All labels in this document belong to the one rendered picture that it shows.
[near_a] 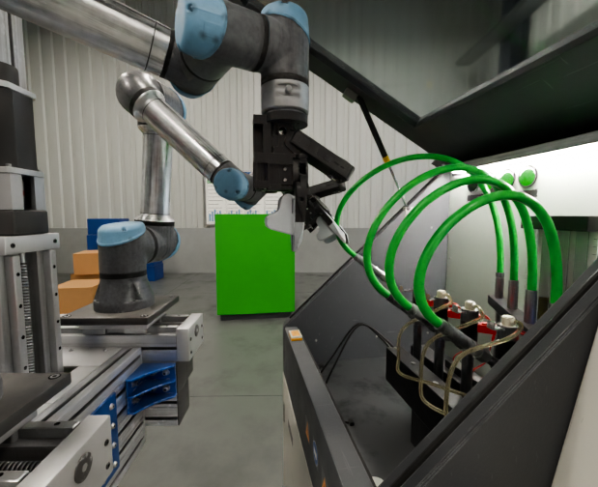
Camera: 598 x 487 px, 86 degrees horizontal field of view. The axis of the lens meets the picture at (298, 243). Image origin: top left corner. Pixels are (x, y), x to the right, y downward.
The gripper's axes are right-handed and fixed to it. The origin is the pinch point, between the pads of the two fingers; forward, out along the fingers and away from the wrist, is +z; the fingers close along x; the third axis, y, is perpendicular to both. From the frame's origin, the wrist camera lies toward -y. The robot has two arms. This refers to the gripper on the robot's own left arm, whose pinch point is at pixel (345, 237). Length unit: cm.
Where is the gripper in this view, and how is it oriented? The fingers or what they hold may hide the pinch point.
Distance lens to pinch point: 80.7
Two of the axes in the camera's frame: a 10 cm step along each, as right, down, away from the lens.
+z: 5.5, 7.4, -3.8
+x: -4.2, -1.4, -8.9
